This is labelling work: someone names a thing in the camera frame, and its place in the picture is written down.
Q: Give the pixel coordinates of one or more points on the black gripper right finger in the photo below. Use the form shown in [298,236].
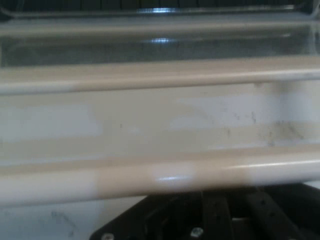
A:
[282,212]

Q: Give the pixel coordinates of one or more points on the white refrigerator door shelf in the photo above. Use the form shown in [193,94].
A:
[160,175]

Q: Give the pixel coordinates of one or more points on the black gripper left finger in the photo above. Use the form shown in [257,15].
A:
[170,215]

